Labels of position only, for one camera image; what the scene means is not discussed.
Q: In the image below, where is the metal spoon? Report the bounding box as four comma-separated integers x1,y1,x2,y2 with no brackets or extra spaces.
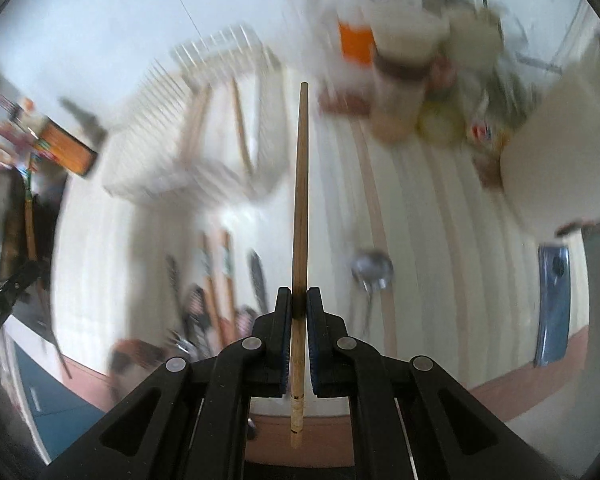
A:
350,251,396,337

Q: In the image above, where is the wooden chopstick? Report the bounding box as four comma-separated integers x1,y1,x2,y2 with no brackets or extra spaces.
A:
220,230,240,331
180,85,214,162
229,77,254,177
289,81,311,449
200,232,226,348

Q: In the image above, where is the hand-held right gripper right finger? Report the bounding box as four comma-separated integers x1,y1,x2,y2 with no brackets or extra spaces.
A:
306,287,564,480

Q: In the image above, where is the white box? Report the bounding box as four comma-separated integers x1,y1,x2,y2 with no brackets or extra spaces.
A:
499,50,600,239

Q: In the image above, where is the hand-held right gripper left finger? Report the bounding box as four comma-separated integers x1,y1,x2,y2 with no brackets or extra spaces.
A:
37,287,293,480

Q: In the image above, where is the yellow jar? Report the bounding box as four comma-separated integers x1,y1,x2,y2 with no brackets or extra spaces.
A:
416,100,469,147

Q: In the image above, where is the white dish rack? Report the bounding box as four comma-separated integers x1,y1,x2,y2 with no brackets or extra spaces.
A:
102,25,287,207

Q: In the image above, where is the orange and black box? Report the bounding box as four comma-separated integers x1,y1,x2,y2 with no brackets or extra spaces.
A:
36,115,99,179

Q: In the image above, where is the bottle with orange label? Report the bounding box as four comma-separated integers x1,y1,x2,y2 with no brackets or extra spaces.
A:
325,0,378,111

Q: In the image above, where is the black utensil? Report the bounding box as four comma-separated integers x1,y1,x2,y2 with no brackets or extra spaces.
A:
164,255,211,346
249,250,272,322

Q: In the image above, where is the beige jar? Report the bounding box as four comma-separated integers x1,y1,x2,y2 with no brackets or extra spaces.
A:
440,5,504,77

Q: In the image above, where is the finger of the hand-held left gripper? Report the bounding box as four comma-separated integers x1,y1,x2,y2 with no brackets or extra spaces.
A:
0,259,44,343

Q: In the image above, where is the blue flat case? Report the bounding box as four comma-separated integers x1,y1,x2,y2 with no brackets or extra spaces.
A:
533,243,573,368

